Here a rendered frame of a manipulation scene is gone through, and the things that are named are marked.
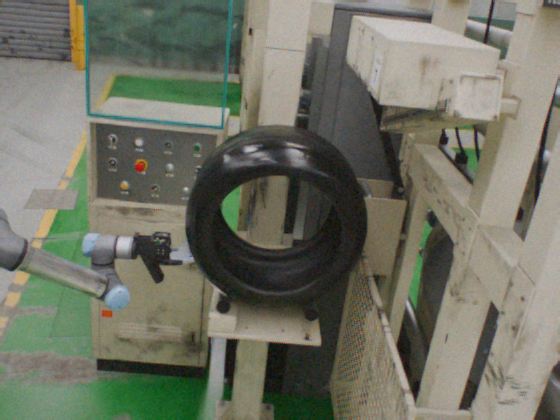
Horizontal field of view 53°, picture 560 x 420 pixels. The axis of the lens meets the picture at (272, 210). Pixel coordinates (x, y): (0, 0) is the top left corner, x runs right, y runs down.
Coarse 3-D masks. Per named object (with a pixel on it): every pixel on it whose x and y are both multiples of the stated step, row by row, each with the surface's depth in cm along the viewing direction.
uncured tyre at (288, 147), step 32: (256, 128) 175; (288, 128) 173; (224, 160) 161; (256, 160) 158; (288, 160) 158; (320, 160) 160; (192, 192) 167; (224, 192) 161; (352, 192) 163; (192, 224) 167; (224, 224) 195; (352, 224) 165; (224, 256) 195; (256, 256) 199; (288, 256) 199; (320, 256) 197; (352, 256) 170; (224, 288) 175; (256, 288) 175; (288, 288) 176; (320, 288) 174
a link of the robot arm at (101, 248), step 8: (88, 240) 177; (96, 240) 177; (104, 240) 178; (112, 240) 178; (88, 248) 177; (96, 248) 177; (104, 248) 177; (112, 248) 177; (88, 256) 179; (96, 256) 178; (104, 256) 178; (112, 256) 178
